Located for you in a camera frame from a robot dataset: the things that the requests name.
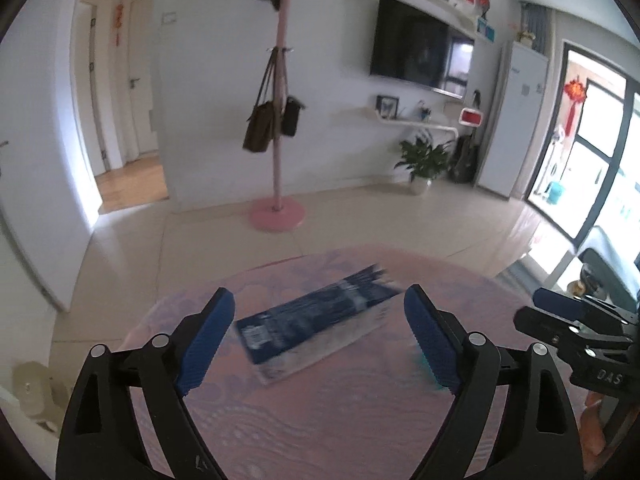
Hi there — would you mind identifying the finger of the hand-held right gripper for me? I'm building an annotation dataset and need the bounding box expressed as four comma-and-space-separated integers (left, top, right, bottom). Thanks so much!
514, 306, 640, 361
531, 286, 640, 323

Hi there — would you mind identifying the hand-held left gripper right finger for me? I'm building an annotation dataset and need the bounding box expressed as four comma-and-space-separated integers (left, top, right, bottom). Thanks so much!
403, 284, 586, 480

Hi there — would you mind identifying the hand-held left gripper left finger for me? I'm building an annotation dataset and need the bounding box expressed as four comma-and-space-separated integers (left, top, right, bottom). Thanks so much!
55, 287, 236, 480

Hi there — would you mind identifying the blue white carton box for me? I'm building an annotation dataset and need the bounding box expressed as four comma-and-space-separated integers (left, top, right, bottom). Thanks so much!
234, 264, 405, 386

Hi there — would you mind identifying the person's right hand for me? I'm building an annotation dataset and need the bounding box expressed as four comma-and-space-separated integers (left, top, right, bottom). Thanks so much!
580, 392, 618, 468

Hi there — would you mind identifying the grey armchair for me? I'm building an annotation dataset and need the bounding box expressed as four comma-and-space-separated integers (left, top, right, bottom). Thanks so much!
577, 225, 640, 306

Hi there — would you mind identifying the pink patterned tablecloth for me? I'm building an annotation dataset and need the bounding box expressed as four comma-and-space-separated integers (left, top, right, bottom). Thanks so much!
120, 245, 601, 480

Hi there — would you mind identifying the glass sliding door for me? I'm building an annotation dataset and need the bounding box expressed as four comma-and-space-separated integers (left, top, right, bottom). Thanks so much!
525, 40, 640, 276

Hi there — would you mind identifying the cream plastic stool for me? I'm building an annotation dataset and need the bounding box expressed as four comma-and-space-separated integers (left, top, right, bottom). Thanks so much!
12, 360, 71, 433

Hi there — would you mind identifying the white refrigerator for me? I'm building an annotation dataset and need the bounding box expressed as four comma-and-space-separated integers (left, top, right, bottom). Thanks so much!
475, 40, 550, 202

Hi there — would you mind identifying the green potted plant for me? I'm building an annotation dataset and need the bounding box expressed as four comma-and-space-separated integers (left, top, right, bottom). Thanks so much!
394, 130, 453, 195

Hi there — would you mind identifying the red knot decoration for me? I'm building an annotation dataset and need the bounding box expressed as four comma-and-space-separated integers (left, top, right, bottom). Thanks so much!
564, 76, 588, 133

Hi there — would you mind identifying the brown handbag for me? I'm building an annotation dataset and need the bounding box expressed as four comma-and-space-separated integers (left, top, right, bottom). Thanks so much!
242, 52, 281, 154

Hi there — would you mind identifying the white entrance door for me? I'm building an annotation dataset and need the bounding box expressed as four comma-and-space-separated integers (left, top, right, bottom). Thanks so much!
0, 0, 103, 313

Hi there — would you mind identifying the small black bag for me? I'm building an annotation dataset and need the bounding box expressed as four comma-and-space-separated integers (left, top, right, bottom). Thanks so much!
280, 55, 306, 137

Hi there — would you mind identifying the white interior door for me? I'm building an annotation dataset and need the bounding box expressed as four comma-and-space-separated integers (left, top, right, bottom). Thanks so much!
90, 2, 108, 171
127, 0, 156, 161

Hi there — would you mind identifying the pink coat rack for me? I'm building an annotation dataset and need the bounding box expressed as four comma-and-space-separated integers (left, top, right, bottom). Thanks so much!
250, 0, 307, 233

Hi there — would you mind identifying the grey curtain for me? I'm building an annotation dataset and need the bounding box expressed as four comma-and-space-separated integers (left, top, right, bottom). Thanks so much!
520, 2, 548, 56

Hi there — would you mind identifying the white low wall shelf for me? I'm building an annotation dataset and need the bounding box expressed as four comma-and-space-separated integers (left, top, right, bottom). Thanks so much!
357, 107, 458, 138

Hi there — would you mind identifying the black wall television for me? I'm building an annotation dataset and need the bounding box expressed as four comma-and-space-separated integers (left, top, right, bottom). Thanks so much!
370, 0, 475, 100

